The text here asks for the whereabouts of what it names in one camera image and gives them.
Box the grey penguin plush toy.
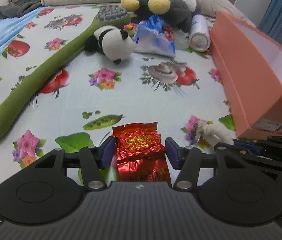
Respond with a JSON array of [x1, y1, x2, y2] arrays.
[[120, 0, 200, 33]]

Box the white spray can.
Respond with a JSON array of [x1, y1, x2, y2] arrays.
[[189, 14, 211, 52]]

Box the orange cardboard box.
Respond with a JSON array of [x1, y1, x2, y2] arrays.
[[210, 11, 282, 139]]

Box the white fluffy ring keychain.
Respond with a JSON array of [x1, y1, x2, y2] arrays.
[[192, 120, 234, 147]]

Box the fruit print table cloth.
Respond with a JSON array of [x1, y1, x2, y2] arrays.
[[0, 5, 235, 183]]

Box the red foil tea packets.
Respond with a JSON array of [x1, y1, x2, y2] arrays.
[[113, 122, 171, 183]]

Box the panda plush keychain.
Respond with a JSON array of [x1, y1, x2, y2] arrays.
[[84, 25, 136, 64]]

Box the green massage brush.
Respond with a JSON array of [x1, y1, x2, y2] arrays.
[[0, 10, 131, 139]]

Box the blue plastic snack bag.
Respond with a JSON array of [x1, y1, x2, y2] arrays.
[[133, 15, 176, 58]]

